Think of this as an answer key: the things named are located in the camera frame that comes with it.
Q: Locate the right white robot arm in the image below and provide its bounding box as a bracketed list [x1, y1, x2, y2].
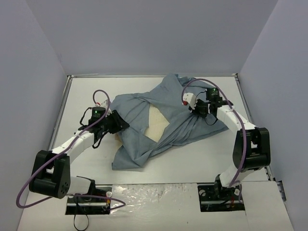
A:
[182, 88, 271, 199]

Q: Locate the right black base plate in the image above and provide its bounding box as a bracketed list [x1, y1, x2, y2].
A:
[197, 184, 245, 212]

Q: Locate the striped pillowcase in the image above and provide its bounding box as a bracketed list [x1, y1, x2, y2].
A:
[111, 74, 228, 170]

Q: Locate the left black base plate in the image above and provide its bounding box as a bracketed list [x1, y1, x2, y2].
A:
[65, 195, 111, 215]

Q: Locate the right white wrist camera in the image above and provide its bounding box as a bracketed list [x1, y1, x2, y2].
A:
[182, 93, 197, 112]

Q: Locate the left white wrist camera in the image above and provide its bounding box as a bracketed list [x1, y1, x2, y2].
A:
[95, 100, 112, 115]

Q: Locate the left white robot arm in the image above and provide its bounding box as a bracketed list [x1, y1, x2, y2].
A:
[29, 107, 129, 201]

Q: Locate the cream white pillow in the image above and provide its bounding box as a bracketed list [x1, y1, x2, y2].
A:
[115, 103, 169, 146]

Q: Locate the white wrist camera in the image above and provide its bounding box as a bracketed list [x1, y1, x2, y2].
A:
[182, 93, 197, 112]
[95, 100, 112, 115]

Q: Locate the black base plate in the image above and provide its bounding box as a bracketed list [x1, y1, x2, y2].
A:
[197, 184, 245, 212]
[65, 195, 111, 215]

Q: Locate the thin black cable loop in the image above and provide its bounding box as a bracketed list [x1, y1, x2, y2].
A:
[73, 211, 90, 231]

